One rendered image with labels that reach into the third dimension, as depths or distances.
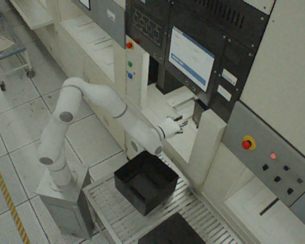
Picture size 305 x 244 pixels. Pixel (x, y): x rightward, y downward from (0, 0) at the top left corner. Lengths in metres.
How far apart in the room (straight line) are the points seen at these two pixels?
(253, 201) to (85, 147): 1.80
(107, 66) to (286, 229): 1.80
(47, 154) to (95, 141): 1.52
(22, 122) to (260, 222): 2.59
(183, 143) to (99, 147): 1.24
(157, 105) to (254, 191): 0.91
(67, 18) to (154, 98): 1.47
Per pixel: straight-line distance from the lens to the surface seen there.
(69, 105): 1.20
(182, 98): 2.12
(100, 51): 2.64
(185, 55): 1.38
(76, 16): 3.22
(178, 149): 1.86
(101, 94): 1.20
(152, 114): 2.03
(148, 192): 1.79
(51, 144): 1.47
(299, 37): 0.98
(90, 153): 2.89
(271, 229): 1.74
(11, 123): 3.37
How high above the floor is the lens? 2.36
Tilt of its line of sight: 50 degrees down
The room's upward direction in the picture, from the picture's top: 5 degrees clockwise
